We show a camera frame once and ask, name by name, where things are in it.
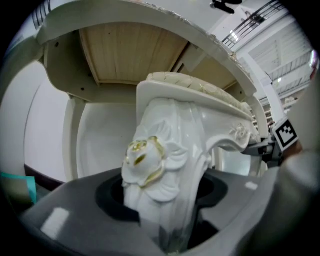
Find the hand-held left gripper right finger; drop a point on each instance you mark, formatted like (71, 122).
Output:
(250, 212)

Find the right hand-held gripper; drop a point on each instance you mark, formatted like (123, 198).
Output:
(285, 135)

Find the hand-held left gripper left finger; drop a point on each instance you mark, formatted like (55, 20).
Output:
(70, 212)

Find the cream upholstered stool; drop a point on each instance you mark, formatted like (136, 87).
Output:
(175, 130)

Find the white ornate dressing table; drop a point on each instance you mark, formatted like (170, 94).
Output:
(125, 50)

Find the person's right forearm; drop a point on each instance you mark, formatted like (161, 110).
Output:
(295, 148)

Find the metal railing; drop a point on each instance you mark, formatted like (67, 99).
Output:
(252, 18)

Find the black ceiling fixture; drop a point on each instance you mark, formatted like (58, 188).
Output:
(225, 7)

